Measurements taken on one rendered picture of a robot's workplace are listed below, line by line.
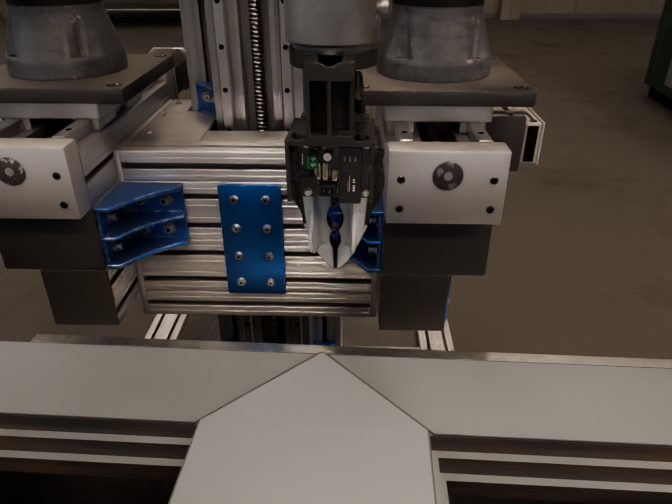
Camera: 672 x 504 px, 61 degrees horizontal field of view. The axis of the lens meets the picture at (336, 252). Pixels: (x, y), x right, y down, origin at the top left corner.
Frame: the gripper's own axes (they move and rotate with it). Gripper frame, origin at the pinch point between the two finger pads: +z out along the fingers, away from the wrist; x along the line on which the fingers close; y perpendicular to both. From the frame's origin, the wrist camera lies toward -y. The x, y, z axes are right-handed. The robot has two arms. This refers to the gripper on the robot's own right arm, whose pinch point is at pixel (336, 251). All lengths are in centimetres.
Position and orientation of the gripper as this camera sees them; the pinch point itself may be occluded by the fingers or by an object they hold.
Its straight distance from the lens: 56.9
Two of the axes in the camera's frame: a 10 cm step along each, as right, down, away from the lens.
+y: -0.6, 4.9, -8.7
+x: 10.0, 0.3, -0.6
